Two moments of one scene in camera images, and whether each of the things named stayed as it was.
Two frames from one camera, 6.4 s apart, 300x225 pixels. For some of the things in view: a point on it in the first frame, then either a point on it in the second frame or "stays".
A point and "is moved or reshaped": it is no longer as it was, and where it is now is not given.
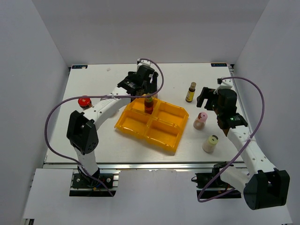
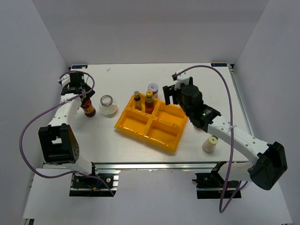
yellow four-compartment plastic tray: (164, 127) stays
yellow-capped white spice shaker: (209, 146) stays
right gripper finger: (206, 93) to (168, 91)
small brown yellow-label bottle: (190, 93) is moved or reshaped
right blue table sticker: (219, 64) stays
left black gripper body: (130, 75) to (86, 88)
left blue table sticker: (79, 67) stays
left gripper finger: (146, 87) to (83, 99)
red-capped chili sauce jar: (85, 103) stays
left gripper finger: (154, 85) to (89, 95)
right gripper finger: (211, 104) to (176, 97)
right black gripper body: (218, 111) to (184, 108)
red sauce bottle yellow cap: (149, 104) stays
